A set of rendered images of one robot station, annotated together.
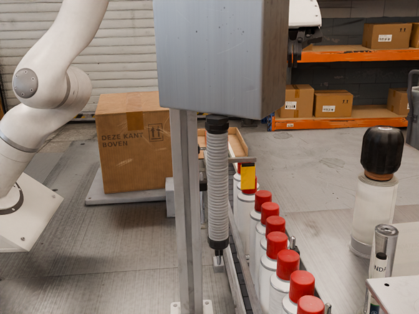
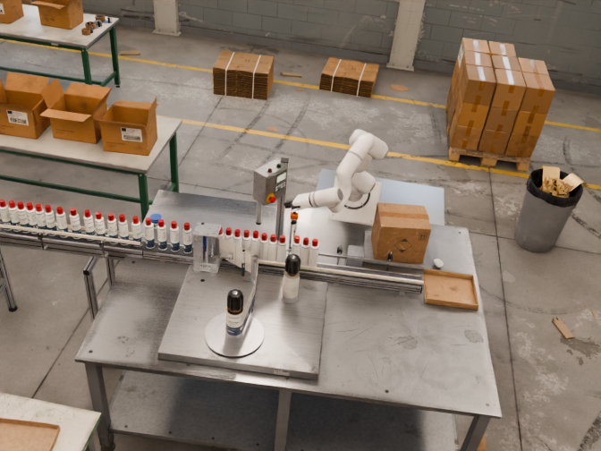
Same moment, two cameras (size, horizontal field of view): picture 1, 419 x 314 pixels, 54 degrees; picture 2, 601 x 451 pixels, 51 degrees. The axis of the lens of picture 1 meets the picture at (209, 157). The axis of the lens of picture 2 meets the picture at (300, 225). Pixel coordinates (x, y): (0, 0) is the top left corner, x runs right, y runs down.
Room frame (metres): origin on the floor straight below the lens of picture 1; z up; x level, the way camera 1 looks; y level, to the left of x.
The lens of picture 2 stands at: (1.16, -2.88, 3.34)
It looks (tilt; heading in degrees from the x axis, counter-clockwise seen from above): 37 degrees down; 97
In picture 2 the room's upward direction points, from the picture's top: 6 degrees clockwise
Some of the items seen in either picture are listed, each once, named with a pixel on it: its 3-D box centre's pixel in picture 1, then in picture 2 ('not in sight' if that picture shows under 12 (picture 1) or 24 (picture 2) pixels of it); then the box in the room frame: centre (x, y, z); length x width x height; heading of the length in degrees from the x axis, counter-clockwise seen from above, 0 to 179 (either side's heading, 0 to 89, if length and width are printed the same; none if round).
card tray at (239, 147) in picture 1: (212, 142); (450, 288); (1.72, -0.02, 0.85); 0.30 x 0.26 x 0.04; 5
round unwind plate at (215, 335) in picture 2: not in sight; (234, 334); (0.61, -0.71, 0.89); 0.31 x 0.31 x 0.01
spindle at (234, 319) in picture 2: not in sight; (234, 313); (0.61, -0.71, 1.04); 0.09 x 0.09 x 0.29
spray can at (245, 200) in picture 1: (249, 218); (296, 251); (0.80, -0.08, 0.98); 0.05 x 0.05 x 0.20
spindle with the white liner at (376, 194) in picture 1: (376, 191); (292, 277); (0.83, -0.37, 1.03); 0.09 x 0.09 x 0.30
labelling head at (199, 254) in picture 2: not in sight; (207, 247); (0.32, -0.22, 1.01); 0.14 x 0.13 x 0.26; 5
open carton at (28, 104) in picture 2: not in sight; (18, 106); (-1.54, 1.01, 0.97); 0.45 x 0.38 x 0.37; 93
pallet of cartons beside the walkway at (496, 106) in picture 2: not in sight; (494, 101); (2.29, 3.54, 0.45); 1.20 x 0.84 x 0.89; 92
